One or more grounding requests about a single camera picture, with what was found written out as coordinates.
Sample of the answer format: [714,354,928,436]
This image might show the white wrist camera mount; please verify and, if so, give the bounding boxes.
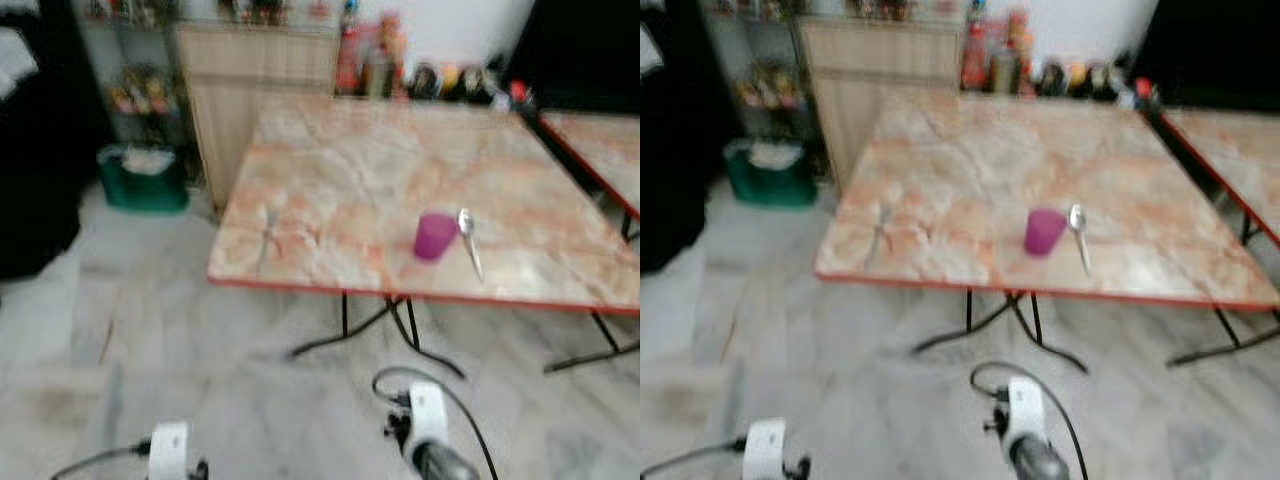
[404,381,452,452]
[743,418,789,480]
[147,420,192,480]
[1002,376,1049,447]

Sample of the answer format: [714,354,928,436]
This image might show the marble pattern folding table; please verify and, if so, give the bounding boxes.
[814,92,1280,374]
[207,93,641,381]

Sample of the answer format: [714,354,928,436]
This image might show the glass shelf rack with items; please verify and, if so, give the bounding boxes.
[700,0,816,146]
[75,0,191,151]

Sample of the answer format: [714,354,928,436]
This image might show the orange food packet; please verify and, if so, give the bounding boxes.
[375,10,407,93]
[1003,8,1037,94]

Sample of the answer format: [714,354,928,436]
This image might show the silver metal fork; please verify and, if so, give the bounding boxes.
[257,207,282,272]

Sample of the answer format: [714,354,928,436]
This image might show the straight black table leg frame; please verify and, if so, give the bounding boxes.
[1167,306,1280,367]
[543,311,641,375]

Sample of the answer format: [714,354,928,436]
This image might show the silver metal spoon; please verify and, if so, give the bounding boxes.
[1066,202,1095,279]
[456,207,487,285]

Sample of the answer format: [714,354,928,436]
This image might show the red bottle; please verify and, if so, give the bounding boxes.
[960,20,990,94]
[335,20,363,97]

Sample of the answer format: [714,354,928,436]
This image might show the purple plastic cup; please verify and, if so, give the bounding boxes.
[1023,206,1070,259]
[414,211,462,264]

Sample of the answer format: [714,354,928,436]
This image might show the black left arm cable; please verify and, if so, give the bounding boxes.
[50,439,152,480]
[640,436,750,480]

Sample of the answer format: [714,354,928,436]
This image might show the green plastic basket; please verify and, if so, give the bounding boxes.
[724,138,819,209]
[97,143,191,214]

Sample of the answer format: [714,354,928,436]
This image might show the white cloth in basket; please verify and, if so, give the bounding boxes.
[746,140,804,172]
[119,145,177,177]

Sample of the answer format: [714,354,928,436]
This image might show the red edged marble pattern table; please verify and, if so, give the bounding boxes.
[1158,104,1280,249]
[538,108,641,241]

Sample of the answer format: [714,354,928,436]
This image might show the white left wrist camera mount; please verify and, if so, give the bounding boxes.
[743,418,789,480]
[147,420,192,480]

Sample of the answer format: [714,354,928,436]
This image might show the steel canister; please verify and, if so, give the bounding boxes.
[362,55,393,100]
[990,50,1021,97]

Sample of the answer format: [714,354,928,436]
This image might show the light wooden cabinet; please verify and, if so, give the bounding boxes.
[175,22,341,211]
[798,18,966,193]

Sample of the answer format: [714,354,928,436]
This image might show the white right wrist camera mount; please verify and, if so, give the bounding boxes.
[404,381,452,452]
[1002,376,1049,447]

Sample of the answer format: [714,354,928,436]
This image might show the large black furniture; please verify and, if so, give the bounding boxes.
[0,0,101,281]
[640,0,743,276]

